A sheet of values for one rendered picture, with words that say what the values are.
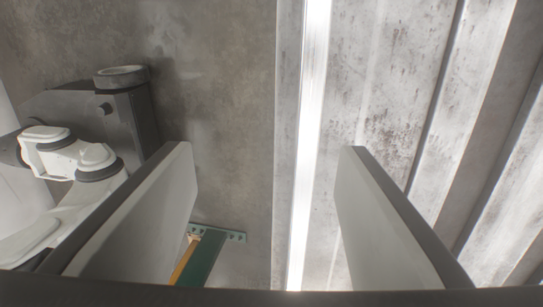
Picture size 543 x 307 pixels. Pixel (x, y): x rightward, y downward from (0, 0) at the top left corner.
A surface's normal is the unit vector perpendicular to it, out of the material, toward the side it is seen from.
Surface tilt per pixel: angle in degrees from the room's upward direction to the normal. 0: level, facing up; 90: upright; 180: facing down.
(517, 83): 0
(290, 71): 0
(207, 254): 90
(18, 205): 90
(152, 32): 0
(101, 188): 90
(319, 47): 11
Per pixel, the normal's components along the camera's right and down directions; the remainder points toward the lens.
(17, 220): 0.98, 0.11
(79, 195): -0.01, -0.88
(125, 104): 0.55, 0.40
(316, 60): -0.02, 0.48
